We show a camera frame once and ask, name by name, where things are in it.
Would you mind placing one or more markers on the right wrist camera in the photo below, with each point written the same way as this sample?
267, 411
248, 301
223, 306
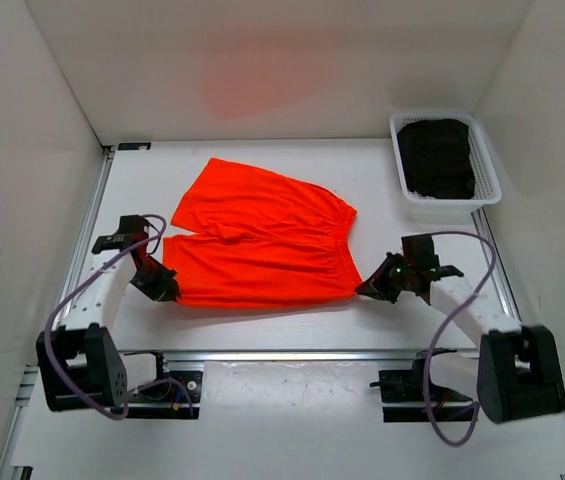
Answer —
419, 251

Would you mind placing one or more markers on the white plastic basket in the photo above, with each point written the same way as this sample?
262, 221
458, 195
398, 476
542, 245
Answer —
487, 188

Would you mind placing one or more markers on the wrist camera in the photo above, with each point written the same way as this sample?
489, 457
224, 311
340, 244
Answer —
131, 230
419, 251

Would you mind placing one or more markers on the black shorts in basket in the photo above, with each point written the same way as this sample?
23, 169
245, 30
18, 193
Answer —
436, 159

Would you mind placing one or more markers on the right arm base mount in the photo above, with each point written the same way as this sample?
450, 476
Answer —
402, 397

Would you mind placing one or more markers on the aluminium frame rail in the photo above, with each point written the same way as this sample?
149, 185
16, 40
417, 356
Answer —
372, 355

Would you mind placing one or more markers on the orange shorts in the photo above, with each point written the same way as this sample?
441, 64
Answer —
255, 239

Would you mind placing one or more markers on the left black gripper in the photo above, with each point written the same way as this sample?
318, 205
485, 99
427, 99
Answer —
159, 291

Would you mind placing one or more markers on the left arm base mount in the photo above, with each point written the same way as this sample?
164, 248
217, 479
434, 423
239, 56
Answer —
160, 390

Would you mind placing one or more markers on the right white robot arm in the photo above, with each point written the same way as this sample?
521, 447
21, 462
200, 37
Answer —
517, 373

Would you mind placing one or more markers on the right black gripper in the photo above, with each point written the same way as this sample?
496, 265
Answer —
376, 287

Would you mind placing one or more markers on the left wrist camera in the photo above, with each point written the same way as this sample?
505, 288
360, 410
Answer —
131, 230

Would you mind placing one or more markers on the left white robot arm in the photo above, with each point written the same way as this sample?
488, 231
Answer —
79, 363

